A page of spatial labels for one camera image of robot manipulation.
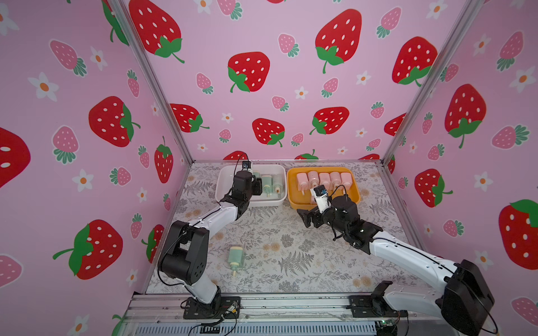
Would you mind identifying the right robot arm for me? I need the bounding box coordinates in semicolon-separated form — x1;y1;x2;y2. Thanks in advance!
297;195;495;335

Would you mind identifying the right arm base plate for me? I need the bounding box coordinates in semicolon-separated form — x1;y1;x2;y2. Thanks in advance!
347;295;409;319

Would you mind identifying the aluminium front rail frame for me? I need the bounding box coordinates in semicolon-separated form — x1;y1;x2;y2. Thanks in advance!
113;291;478;336

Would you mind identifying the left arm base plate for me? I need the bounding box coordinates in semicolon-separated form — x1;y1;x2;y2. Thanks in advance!
180;296;241;320

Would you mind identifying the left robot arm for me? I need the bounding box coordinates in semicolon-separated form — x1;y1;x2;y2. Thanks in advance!
157;170;261;308

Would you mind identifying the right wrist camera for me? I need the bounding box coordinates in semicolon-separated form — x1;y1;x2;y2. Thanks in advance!
310;184;330;214

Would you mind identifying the white plastic storage tray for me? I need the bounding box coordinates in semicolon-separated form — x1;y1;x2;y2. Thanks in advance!
215;165;287;207

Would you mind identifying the yellow plastic storage tray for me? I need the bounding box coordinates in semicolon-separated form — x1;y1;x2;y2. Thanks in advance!
287;167;361;210

